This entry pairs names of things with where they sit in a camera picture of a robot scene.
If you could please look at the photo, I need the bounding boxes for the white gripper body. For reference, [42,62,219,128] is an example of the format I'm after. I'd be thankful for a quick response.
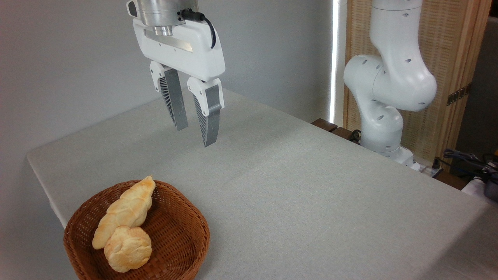
[132,17,226,82]

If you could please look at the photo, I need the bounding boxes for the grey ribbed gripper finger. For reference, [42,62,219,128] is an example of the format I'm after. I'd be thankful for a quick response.
[149,60,189,131]
[187,77,225,148]

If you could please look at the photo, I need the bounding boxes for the long braided bread loaf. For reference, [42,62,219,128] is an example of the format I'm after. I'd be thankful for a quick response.
[92,175,156,250]

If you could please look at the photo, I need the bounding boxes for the round bread roll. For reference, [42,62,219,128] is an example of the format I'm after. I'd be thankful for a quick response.
[104,225,153,273]

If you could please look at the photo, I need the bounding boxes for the grey tablecloth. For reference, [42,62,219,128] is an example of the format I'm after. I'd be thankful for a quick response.
[26,87,498,280]

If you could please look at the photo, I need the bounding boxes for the dark brown wooden block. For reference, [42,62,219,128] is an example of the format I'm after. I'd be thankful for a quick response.
[331,126,360,144]
[311,118,338,133]

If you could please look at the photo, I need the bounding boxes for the brown woven wicker basket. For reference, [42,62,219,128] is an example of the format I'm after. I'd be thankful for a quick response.
[63,180,210,280]

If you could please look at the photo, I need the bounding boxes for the wooden folding screen panel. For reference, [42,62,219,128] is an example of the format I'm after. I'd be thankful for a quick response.
[344,0,493,164]

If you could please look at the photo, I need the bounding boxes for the metal screen hinge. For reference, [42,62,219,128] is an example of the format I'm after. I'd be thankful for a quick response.
[447,83,472,106]

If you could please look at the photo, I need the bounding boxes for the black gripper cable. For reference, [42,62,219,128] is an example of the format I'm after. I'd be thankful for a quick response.
[180,9,217,49]

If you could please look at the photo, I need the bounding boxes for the white window frame strip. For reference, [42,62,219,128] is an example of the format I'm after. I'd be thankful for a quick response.
[329,0,348,125]

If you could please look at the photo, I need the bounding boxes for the bundle of dark cables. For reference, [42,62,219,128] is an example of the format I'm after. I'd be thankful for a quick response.
[434,149,498,183]

